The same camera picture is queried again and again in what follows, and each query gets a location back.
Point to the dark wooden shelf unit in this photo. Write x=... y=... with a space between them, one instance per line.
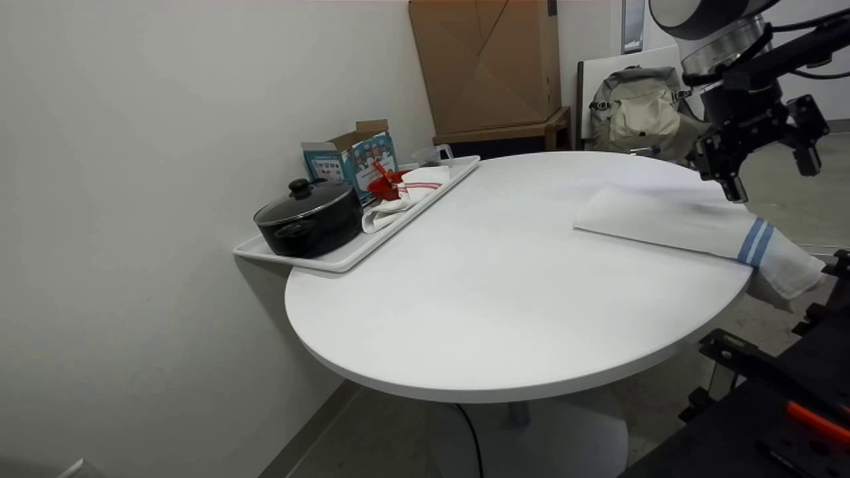
x=533 y=136

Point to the white cloth with red stripes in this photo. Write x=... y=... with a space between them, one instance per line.
x=390 y=208

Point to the white towel with blue stripes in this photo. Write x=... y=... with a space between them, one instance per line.
x=655 y=217

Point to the large brown cardboard box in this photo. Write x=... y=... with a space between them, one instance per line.
x=488 y=62

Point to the beige fabric bag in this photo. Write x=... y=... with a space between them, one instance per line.
x=642 y=111

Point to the white rectangular tray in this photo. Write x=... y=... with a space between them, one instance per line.
x=346 y=256

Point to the white table pedestal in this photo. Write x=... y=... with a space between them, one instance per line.
x=548 y=440

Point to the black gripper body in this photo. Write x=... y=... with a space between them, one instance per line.
x=744 y=122

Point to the black cooking pot with lid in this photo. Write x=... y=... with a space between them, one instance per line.
x=306 y=221

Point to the blue and red printed carton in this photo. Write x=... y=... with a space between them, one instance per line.
x=355 y=155

